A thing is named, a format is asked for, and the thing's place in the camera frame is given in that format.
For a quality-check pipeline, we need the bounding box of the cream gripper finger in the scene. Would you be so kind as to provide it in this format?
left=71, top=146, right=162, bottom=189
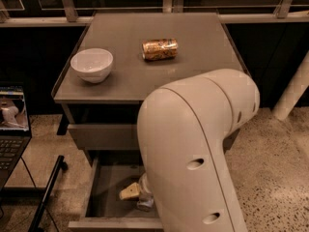
left=119, top=182, right=140, bottom=200

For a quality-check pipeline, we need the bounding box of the clear blue plastic bottle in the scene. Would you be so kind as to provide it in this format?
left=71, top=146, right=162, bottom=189
left=137, top=173, right=154, bottom=212

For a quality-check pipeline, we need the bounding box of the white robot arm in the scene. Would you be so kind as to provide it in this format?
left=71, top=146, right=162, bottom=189
left=120, top=69, right=260, bottom=232

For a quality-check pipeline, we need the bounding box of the open middle drawer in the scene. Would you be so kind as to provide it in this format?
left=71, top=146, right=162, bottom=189
left=69, top=150, right=163, bottom=232

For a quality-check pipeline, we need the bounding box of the closed grey top drawer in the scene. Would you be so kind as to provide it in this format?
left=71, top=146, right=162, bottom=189
left=68, top=124, right=139, bottom=151

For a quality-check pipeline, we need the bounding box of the grey drawer cabinet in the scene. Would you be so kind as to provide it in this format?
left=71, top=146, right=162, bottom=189
left=51, top=12, right=252, bottom=232

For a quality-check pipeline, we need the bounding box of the black laptop stand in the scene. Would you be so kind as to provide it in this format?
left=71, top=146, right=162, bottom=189
left=0, top=155, right=69, bottom=232

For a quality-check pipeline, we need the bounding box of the black laptop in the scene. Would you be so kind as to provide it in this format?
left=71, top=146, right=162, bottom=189
left=0, top=81, right=32, bottom=190

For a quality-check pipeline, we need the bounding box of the white ceramic bowl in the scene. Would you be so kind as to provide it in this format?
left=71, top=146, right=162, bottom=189
left=70, top=48, right=114, bottom=83

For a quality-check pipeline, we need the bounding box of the gold drink can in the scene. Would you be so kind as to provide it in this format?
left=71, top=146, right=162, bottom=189
left=142, top=39, right=178, bottom=61

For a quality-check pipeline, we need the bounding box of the metal window railing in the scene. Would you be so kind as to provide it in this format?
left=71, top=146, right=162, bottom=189
left=0, top=0, right=309, bottom=27

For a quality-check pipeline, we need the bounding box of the white diagonal pillar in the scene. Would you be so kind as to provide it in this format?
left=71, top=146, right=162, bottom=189
left=272, top=51, right=309, bottom=120

